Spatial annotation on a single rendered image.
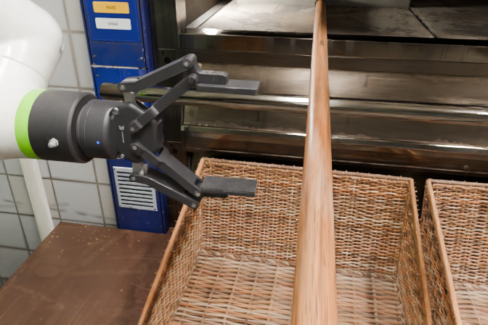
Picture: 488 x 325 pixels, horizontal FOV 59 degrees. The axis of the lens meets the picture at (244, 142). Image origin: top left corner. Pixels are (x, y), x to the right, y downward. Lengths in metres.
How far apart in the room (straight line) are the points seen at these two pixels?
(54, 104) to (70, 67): 0.69
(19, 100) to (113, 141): 0.12
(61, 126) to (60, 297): 0.75
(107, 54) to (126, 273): 0.58
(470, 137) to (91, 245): 1.06
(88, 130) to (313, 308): 0.36
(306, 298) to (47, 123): 0.38
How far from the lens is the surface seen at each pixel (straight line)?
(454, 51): 1.09
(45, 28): 0.68
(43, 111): 0.57
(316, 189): 0.40
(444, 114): 0.72
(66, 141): 0.56
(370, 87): 1.10
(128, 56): 1.13
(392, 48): 1.06
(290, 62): 1.06
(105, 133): 0.54
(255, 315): 1.11
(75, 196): 1.46
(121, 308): 1.17
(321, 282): 0.31
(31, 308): 1.25
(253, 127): 1.11
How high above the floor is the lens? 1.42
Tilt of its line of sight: 27 degrees down
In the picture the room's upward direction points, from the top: straight up
